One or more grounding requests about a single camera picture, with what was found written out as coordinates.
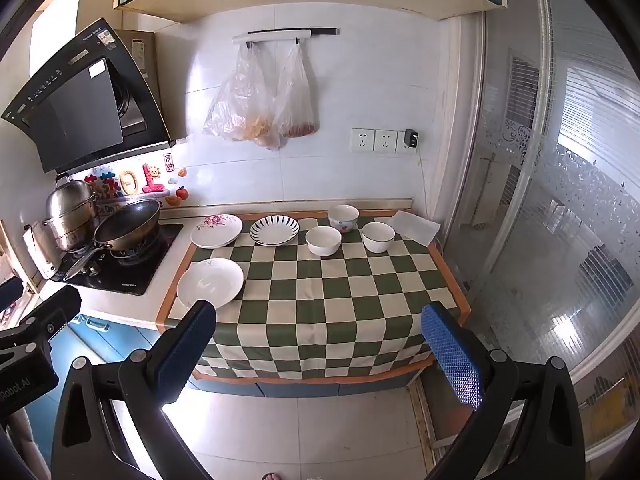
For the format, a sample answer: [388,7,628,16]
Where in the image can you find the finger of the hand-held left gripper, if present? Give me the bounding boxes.
[0,276,25,312]
[17,285,83,347]

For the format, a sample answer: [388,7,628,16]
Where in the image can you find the narrow clear plastic bag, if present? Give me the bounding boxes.
[275,42,320,139]

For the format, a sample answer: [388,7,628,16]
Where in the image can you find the white chopping board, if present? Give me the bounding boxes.
[22,222,64,281]

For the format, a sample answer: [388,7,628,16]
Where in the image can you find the black striped white plate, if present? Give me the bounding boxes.
[249,215,301,247]

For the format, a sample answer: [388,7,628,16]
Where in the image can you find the plain white plate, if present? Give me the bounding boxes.
[176,258,245,311]

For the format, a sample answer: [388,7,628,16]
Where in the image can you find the frosted glass sliding door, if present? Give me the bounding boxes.
[440,0,640,463]

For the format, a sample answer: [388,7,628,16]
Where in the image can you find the white ceramic bowl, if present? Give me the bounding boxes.
[305,226,343,258]
[361,222,396,254]

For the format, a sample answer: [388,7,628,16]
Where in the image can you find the thin charger cable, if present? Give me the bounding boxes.
[418,148,430,201]

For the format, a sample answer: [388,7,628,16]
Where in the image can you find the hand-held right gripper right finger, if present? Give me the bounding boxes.
[421,301,587,480]

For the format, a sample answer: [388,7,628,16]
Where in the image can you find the black range hood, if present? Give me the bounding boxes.
[0,19,177,174]

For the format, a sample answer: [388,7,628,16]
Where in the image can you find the black gas stove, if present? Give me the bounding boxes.
[50,222,185,297]

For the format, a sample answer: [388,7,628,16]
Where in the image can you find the patterned ceramic bowl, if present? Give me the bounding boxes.
[327,204,360,234]

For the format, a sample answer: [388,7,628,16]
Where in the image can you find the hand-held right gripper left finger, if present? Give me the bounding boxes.
[50,300,218,480]

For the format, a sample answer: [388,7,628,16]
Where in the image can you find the floral white plate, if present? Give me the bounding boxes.
[190,213,244,249]

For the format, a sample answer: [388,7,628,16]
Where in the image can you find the dark frying pan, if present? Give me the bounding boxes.
[62,199,162,282]

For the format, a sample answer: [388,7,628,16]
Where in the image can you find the stainless steel steamer pot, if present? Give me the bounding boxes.
[42,174,102,254]

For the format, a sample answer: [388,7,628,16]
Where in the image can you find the colourful wall stickers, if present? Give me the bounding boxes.
[82,162,189,209]

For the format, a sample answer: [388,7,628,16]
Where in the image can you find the white wall hook rail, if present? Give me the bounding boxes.
[232,27,339,46]

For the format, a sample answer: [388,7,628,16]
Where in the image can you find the white paper towel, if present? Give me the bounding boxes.
[387,210,441,248]

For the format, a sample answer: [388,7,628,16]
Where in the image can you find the green checkered tablecloth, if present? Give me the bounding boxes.
[156,210,472,386]

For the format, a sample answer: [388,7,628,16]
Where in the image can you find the large clear plastic bag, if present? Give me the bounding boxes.
[202,42,284,151]

